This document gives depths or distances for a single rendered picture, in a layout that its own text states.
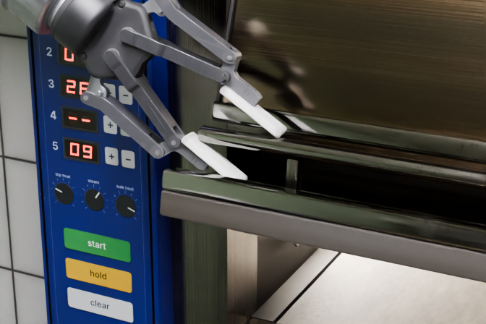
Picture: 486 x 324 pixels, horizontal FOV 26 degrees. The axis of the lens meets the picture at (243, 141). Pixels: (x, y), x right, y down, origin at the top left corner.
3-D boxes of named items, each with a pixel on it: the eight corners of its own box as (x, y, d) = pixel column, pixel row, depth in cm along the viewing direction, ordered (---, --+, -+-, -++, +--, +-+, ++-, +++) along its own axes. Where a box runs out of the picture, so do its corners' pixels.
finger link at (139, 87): (112, 46, 98) (100, 55, 99) (180, 145, 98) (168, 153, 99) (126, 43, 102) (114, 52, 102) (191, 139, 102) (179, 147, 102)
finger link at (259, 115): (226, 88, 100) (230, 82, 100) (283, 134, 99) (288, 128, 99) (218, 91, 97) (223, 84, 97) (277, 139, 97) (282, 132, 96)
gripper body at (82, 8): (111, -33, 103) (184, 27, 102) (63, 35, 105) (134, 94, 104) (83, -33, 96) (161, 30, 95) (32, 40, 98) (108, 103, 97)
